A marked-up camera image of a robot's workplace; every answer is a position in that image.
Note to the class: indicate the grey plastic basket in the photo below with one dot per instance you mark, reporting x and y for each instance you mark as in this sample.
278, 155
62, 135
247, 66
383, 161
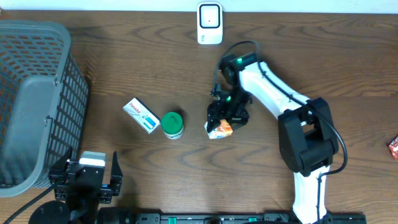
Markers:
44, 97

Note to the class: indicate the green lid jar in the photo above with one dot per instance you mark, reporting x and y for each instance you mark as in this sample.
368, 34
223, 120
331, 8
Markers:
172, 125

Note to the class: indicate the red Top chocolate bar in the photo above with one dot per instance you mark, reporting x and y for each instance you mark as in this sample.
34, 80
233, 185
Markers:
393, 147

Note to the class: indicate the small orange carton box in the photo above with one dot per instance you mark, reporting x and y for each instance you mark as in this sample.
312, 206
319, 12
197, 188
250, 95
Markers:
222, 131

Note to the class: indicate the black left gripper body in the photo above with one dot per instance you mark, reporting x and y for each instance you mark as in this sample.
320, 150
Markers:
81, 205

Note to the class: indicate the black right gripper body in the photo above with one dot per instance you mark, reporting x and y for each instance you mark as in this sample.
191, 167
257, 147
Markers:
234, 102

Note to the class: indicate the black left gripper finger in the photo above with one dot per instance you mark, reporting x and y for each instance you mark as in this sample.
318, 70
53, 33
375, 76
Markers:
116, 172
61, 166

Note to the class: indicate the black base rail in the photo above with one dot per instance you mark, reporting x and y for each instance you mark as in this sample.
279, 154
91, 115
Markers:
271, 217

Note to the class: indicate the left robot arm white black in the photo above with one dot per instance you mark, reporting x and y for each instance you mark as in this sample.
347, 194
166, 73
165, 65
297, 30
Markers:
78, 210

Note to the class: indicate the white Panadol box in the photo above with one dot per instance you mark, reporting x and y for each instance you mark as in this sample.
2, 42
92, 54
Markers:
148, 120

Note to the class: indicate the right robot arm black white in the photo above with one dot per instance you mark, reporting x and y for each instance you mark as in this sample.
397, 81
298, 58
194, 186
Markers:
307, 140

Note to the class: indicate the white barcode scanner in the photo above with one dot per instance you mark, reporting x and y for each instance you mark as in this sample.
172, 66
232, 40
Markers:
209, 23

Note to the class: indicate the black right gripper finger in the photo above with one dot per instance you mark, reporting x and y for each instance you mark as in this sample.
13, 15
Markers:
238, 122
212, 123

